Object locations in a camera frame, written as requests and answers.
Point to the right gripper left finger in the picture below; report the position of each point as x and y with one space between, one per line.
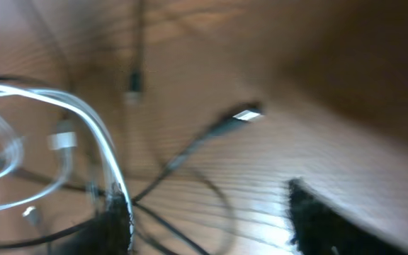
108 233

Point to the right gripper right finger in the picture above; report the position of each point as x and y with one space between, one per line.
319 230

